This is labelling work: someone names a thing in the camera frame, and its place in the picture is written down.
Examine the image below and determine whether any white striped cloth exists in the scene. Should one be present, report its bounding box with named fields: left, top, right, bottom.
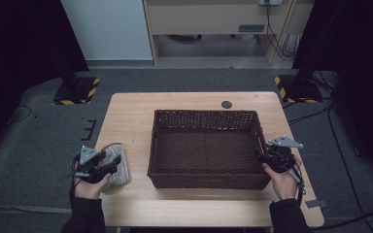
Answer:
left=98, top=143, right=130, bottom=187

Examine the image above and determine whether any white panel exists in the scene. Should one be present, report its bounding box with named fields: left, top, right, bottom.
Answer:
left=59, top=0, right=153, bottom=61

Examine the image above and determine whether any person's left hand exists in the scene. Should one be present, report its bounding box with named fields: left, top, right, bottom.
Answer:
left=73, top=161, right=112, bottom=201

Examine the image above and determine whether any black yellow striped stand base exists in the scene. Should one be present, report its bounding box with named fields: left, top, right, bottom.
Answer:
left=274, top=74, right=324, bottom=105
left=51, top=76, right=101, bottom=106

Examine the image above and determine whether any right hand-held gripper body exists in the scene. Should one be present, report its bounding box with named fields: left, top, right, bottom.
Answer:
left=265, top=135, right=305, bottom=174

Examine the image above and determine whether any black cable bundle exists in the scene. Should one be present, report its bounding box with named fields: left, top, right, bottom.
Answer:
left=264, top=0, right=304, bottom=62

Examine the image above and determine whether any hand-held gripper cable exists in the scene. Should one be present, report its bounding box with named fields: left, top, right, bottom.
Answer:
left=288, top=166, right=307, bottom=206
left=69, top=153, right=82, bottom=208

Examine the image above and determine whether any black curtain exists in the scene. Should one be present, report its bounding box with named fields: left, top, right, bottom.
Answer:
left=0, top=0, right=90, bottom=163
left=292, top=0, right=373, bottom=183

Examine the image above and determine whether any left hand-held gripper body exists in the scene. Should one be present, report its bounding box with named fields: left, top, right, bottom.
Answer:
left=72, top=145, right=111, bottom=184

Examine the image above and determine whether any thin black floor cable loop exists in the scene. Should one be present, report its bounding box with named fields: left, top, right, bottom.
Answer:
left=11, top=105, right=33, bottom=124

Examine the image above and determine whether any wooden cabinet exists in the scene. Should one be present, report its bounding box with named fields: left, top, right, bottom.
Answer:
left=142, top=0, right=317, bottom=66

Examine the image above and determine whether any person's right hand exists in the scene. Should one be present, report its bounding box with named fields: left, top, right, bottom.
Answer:
left=261, top=154, right=303, bottom=202

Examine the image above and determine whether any right hand-held gripper cable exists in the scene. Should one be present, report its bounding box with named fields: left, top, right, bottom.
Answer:
left=288, top=166, right=307, bottom=206

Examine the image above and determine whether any left hand-held gripper cable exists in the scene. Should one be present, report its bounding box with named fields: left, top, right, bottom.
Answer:
left=69, top=153, right=82, bottom=208

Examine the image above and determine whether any brown woven basket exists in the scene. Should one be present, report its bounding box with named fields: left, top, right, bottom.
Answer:
left=147, top=109, right=272, bottom=191

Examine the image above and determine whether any long thin black cable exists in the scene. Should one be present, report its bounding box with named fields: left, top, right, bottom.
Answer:
left=327, top=106, right=370, bottom=224

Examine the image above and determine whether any thick black floor cable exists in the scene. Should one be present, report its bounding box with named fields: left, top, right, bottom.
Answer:
left=317, top=208, right=373, bottom=231

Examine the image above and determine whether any grey tape strip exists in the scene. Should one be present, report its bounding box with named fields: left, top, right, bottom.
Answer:
left=305, top=198, right=328, bottom=210

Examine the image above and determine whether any white power strip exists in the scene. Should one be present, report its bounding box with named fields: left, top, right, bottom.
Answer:
left=259, top=0, right=284, bottom=7

